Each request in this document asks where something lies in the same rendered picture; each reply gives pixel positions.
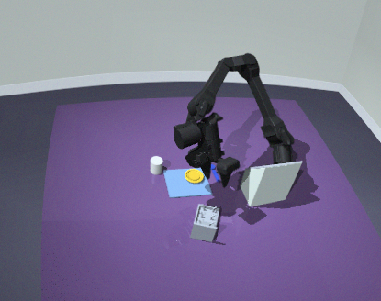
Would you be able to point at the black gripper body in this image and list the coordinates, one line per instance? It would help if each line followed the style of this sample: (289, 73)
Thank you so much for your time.
(224, 166)

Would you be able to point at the white cylinder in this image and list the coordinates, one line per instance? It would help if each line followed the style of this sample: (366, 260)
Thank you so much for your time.
(156, 165)

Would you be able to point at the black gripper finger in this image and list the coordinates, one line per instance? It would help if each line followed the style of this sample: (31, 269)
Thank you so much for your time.
(206, 169)
(224, 178)

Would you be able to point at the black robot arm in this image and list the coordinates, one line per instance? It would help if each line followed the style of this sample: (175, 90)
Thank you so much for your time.
(190, 133)

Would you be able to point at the yellow round plate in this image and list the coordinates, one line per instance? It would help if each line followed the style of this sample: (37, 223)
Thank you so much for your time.
(194, 176)

